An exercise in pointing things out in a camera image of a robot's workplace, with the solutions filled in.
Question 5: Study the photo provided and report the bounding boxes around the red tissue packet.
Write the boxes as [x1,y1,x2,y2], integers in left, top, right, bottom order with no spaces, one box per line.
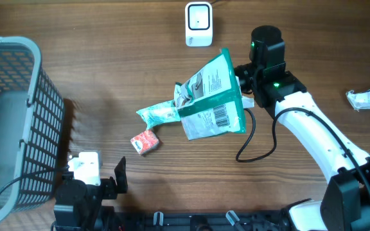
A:
[130,130,160,156]

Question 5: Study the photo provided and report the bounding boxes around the green 3M gloves packet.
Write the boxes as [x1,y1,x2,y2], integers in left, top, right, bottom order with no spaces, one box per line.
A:
[174,48,246,140]

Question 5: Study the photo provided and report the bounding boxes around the teal wipes packet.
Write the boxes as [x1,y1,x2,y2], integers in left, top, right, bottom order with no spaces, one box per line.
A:
[136,100,181,130]

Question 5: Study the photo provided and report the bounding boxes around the white tissue packet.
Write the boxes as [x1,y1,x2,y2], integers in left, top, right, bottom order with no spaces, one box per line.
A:
[346,89,370,111]

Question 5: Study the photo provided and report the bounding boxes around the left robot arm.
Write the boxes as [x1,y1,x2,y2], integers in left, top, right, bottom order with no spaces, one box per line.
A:
[51,157,128,231]

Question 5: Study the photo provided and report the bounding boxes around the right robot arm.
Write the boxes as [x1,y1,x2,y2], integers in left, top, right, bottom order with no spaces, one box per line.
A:
[234,26,370,230]

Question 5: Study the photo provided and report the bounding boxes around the white barcode scanner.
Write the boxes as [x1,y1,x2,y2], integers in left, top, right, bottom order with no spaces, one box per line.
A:
[184,1,213,47]

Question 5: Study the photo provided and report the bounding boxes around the grey plastic mesh basket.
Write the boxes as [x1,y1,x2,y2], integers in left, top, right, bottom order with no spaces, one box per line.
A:
[0,37,65,221]

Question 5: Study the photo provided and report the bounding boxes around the black mounting rail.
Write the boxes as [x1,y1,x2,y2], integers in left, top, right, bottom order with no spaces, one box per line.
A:
[110,210,291,231]

